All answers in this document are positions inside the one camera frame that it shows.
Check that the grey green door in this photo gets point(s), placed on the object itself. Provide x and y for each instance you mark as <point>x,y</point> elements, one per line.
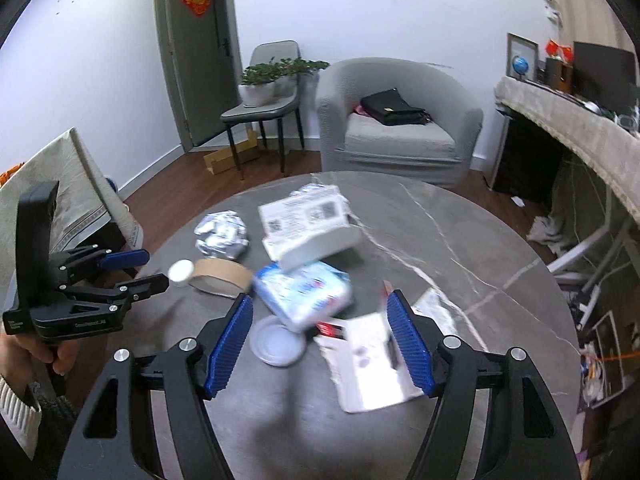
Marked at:
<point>200,70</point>

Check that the black cabinet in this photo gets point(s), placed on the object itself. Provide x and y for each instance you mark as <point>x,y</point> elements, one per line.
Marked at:
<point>530,160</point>

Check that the white red card packaging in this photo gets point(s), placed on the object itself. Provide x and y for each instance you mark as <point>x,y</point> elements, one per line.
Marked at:
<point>370,365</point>

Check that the brown cardboard tape roll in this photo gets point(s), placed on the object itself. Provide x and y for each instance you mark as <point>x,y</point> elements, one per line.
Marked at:
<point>225,270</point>

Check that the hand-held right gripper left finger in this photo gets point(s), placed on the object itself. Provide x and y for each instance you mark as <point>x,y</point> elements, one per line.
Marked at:
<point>230,347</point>

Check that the clear round plastic lid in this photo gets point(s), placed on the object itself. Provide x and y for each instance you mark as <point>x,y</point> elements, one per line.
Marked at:
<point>277,344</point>

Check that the white box with printed labels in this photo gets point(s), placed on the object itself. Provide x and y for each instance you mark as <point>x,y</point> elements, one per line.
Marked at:
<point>300,215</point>

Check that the clear plastic wrapper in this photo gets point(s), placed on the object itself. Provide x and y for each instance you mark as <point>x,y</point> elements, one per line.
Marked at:
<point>435,307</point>

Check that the white paper scrap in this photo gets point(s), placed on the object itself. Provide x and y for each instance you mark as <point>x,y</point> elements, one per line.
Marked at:
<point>517,202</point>

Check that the grey chair with black legs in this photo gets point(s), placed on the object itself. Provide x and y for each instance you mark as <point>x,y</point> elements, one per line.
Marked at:
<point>272,55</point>

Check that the small blue globe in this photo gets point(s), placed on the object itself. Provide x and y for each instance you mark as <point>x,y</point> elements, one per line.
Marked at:
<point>520,66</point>

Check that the person's left forearm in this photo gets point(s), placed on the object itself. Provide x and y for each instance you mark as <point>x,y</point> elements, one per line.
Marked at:
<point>17,407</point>

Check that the blue white tissue packet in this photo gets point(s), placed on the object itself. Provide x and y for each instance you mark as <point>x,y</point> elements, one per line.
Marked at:
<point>305,295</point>

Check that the white security camera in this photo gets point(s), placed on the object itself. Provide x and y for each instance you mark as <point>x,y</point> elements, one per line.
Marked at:
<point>551,2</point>

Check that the plain white box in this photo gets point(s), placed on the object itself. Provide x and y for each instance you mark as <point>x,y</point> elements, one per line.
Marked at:
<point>320,250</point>

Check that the black bag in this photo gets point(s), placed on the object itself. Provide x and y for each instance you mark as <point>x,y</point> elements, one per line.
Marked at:
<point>392,107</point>

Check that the red orange ornament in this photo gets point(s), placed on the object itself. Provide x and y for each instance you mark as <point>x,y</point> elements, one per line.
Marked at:
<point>559,50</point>

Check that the red diamond door decoration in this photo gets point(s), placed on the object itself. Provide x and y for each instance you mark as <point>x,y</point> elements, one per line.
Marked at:
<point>196,2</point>

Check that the white mop head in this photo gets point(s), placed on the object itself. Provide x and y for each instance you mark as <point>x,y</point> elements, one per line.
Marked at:
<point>552,235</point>

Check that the beige patterned cloth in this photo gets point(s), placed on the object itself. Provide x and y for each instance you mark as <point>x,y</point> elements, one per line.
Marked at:
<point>65,200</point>

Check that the flat cardboard box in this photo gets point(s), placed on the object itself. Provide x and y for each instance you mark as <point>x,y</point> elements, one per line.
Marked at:
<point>225,157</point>

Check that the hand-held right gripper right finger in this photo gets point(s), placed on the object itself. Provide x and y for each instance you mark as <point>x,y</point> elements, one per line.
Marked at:
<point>407,347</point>

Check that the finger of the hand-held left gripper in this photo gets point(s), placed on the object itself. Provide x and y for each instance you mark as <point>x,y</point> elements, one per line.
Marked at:
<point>145,287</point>
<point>125,258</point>

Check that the dark brown box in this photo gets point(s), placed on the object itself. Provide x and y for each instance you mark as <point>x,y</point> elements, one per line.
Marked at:
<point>557,76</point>

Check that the desk with patterned cloth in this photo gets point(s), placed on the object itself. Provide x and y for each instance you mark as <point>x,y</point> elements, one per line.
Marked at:
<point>575,130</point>

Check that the black monitor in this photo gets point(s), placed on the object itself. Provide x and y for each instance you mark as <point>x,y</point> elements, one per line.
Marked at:
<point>602,75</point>

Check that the picture frame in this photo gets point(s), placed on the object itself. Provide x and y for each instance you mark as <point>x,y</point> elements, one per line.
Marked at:
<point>522,45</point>

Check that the grey armchair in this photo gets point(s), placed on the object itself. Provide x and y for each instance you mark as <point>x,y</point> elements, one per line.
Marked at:
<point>400,145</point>

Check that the white bottle cap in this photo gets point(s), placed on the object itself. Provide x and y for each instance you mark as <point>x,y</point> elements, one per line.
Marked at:
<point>181,273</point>

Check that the person's left hand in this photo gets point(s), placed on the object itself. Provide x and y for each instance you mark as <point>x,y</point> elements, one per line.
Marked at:
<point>30,349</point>

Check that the green plant in white pot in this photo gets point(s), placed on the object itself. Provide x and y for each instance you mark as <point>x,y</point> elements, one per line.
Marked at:
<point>257,91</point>
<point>300,70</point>

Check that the white desk frame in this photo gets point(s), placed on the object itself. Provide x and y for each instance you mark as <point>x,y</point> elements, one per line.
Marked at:
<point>585,250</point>

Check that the pink cloth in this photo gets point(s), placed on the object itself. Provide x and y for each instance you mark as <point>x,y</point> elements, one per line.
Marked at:
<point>359,110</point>

